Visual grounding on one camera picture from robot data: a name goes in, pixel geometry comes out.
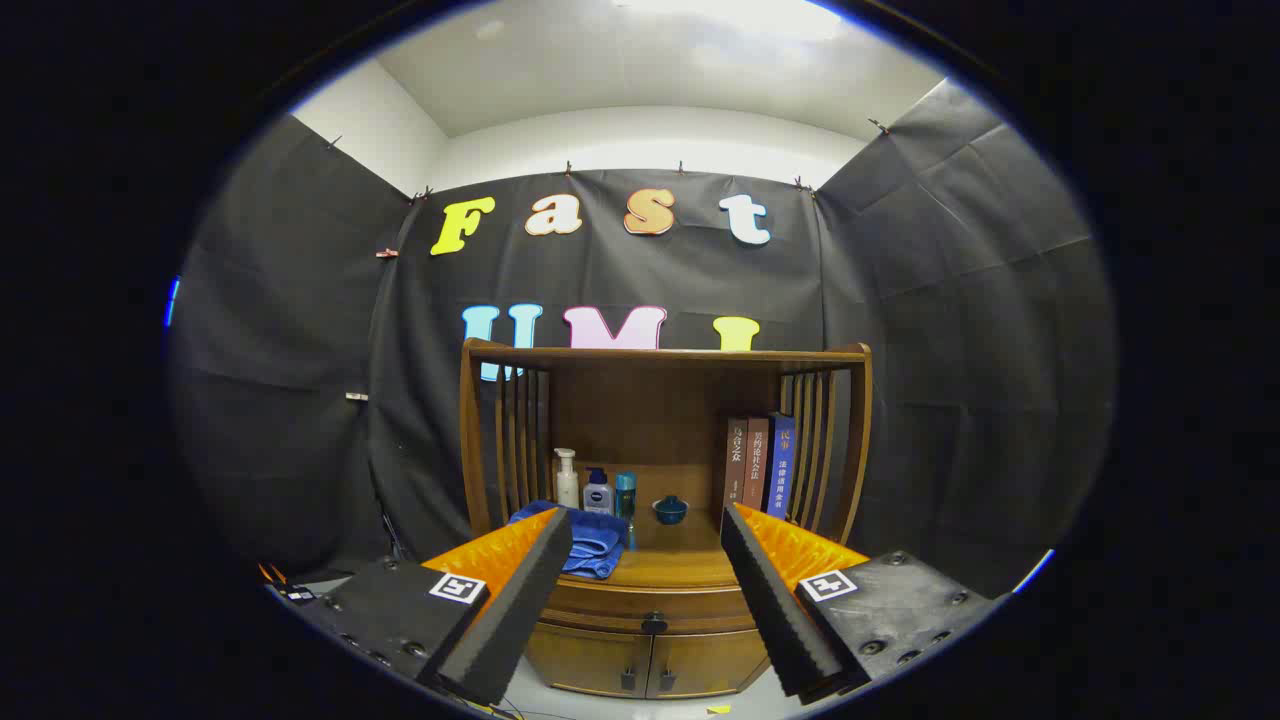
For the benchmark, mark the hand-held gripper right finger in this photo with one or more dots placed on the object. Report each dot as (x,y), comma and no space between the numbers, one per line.
(765,600)

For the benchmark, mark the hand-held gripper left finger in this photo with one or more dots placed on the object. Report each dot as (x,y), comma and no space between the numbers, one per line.
(520,600)

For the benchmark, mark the wooden drawer with black knob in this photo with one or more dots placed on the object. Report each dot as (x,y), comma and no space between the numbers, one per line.
(620,605)

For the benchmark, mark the wooden cabinet door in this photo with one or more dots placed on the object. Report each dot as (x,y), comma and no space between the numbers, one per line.
(590,660)
(705,662)

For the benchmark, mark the wooden countertop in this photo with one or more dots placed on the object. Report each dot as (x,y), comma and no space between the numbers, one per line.
(680,565)

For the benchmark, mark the folded blue towel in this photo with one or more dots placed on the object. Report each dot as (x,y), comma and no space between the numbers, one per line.
(600,545)

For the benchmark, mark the white pump bottle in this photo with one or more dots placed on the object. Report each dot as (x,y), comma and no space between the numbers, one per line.
(567,490)

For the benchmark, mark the dark blue lidded teacup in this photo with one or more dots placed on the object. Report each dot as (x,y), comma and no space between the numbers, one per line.
(670,512)

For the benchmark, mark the white lotion bottle blue cap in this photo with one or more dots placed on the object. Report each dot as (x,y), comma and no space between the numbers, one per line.
(598,495)

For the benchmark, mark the blue book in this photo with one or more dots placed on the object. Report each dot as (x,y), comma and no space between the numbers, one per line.
(781,465)

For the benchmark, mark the reddish brown book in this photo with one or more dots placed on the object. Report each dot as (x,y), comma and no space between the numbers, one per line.
(757,460)

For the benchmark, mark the teal clear bottle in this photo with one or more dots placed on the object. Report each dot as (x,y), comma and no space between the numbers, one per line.
(626,495)

